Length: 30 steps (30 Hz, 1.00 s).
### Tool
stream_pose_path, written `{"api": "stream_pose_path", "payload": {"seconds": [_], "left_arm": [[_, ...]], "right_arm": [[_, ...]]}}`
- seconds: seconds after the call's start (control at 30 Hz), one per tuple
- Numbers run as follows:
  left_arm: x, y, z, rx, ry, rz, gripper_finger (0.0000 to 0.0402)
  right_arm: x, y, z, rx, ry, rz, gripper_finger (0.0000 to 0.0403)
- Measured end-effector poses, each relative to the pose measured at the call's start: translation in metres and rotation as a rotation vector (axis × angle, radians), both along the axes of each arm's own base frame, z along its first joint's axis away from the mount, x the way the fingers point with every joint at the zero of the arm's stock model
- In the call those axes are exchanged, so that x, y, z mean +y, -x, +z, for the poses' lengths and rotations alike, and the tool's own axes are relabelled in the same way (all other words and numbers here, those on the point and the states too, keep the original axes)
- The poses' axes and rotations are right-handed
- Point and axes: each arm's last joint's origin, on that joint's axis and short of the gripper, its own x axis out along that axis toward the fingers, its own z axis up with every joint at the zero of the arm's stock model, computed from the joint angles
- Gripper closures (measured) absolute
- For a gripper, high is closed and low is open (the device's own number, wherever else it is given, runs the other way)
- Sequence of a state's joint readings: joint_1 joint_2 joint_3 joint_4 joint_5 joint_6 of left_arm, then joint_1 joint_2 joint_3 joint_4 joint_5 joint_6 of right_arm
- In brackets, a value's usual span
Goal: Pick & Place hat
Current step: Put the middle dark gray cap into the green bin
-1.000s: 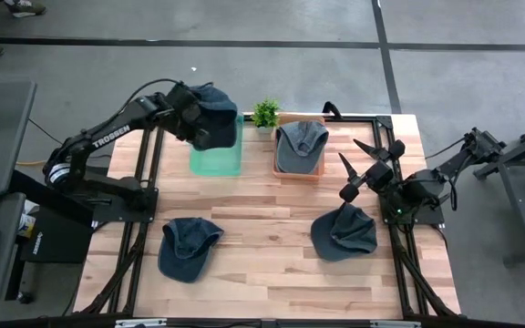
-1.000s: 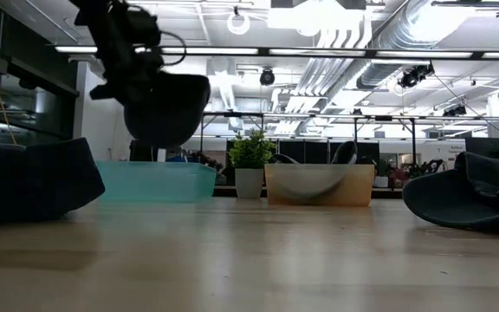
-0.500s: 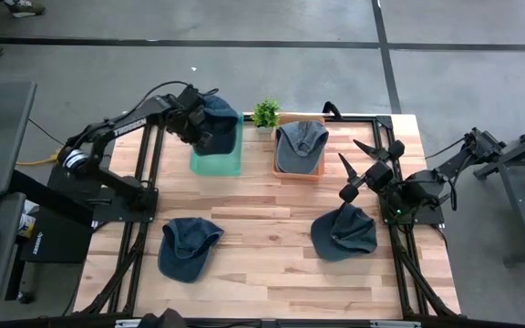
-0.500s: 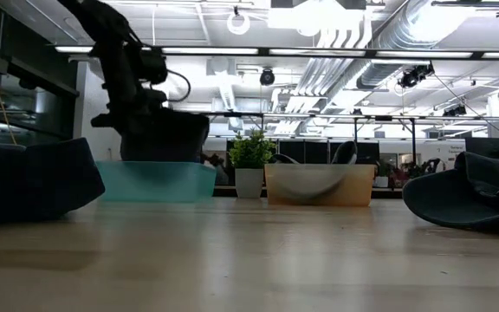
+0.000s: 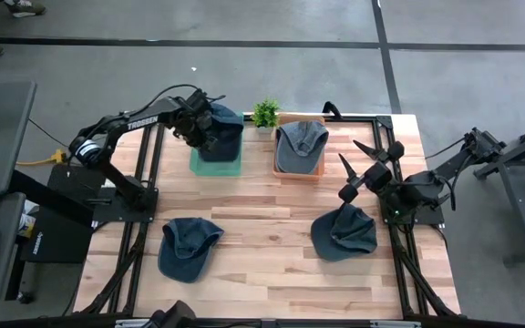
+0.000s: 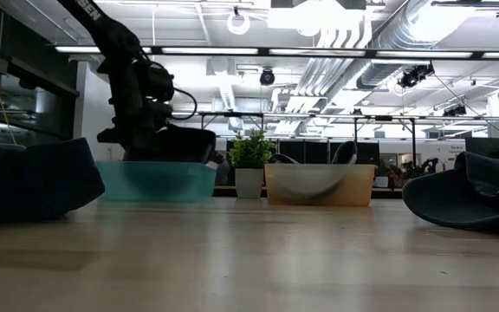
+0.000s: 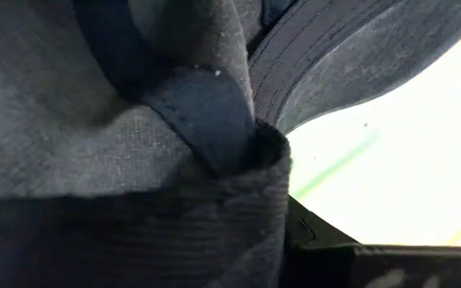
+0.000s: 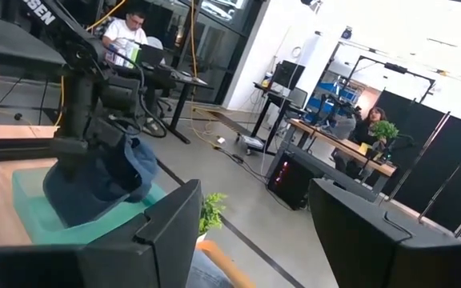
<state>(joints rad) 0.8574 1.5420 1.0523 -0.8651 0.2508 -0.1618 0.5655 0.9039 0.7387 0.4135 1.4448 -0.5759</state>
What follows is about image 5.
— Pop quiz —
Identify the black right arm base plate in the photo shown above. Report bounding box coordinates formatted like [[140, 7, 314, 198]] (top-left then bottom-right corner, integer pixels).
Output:
[[383, 189, 446, 227]]

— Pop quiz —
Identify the yellow power plug with cable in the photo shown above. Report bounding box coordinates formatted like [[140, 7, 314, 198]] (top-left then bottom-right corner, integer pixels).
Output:
[[15, 149, 68, 168]]

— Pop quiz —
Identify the black aluminium table frame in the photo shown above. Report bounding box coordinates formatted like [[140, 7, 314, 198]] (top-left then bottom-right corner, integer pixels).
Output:
[[77, 112, 462, 320]]

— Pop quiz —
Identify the green translucent tray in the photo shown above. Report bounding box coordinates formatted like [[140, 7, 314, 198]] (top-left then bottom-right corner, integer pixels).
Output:
[[189, 111, 245, 178]]

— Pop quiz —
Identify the black metal stand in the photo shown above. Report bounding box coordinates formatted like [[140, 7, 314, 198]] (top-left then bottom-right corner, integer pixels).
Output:
[[474, 116, 525, 266]]

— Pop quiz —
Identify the black bulky object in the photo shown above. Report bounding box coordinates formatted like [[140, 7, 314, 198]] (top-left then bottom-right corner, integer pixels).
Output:
[[146, 299, 199, 328]]

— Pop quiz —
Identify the white paper clutter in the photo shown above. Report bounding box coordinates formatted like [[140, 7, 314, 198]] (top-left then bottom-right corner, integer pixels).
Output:
[[15, 200, 45, 238]]

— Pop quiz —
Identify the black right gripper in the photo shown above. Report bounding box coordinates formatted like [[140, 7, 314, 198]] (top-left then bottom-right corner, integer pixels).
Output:
[[338, 139, 405, 201]]

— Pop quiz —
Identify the black rail bar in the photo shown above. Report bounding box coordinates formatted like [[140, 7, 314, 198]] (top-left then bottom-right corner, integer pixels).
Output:
[[0, 313, 525, 328]]

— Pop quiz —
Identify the grey denim cap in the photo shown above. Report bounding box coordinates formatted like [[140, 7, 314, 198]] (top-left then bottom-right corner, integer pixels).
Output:
[[274, 119, 330, 176]]

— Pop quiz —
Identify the black flat box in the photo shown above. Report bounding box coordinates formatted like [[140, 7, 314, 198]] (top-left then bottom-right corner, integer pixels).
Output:
[[46, 163, 109, 195]]

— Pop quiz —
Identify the dark blue denim cap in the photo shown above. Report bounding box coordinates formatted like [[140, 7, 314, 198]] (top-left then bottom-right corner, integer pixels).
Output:
[[157, 217, 225, 284], [197, 102, 245, 163], [310, 202, 378, 263]]

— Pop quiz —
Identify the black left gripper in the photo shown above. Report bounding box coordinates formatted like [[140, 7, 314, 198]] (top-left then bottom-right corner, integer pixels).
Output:
[[172, 89, 218, 151]]

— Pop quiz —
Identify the orange translucent tray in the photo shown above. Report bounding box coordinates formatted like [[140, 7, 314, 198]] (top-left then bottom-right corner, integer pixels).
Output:
[[272, 112, 326, 182]]

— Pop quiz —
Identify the silver rail bracket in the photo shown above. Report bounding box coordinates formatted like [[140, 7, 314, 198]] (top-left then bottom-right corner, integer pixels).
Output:
[[114, 318, 154, 328], [369, 320, 422, 328]]

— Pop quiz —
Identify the black frame handle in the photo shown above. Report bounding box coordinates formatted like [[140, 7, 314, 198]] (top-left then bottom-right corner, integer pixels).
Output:
[[322, 100, 344, 120]]

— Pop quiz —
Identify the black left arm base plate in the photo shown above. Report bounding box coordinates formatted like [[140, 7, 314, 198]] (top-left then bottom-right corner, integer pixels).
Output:
[[92, 186, 160, 224]]

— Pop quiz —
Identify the black floor cable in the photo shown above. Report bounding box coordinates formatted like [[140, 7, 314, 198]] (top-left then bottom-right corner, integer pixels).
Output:
[[27, 117, 73, 149]]

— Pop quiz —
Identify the small green potted plant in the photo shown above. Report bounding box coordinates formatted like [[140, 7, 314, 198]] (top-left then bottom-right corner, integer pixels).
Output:
[[250, 97, 282, 134]]

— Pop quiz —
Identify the black Trossen mat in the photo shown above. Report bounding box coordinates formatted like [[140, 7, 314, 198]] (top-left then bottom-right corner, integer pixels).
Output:
[[19, 213, 96, 265]]

